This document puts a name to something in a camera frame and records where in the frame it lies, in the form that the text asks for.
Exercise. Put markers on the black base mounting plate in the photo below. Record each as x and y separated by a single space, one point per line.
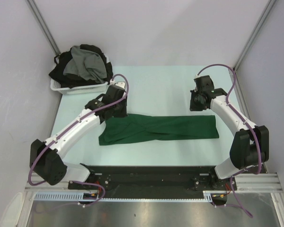
165 183

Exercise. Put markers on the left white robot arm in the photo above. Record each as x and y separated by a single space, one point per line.
46 157

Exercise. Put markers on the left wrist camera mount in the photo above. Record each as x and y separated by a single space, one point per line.
121 84

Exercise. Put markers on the white plastic laundry basket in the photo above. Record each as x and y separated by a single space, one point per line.
56 86

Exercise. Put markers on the green t shirt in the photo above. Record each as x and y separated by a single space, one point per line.
137 128

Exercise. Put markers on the grey t shirt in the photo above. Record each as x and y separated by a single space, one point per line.
87 65

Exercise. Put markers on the left aluminium corner post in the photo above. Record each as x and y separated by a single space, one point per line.
32 5

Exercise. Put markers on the black t shirt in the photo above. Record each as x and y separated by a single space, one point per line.
61 61

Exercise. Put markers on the aluminium corner post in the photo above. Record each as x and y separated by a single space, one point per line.
255 32
32 5

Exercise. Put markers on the right aluminium corner post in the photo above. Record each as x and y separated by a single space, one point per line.
255 32

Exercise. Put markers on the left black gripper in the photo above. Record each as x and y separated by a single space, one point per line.
123 113

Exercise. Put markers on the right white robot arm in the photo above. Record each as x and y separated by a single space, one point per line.
220 105

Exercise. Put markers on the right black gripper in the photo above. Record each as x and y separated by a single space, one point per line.
193 107

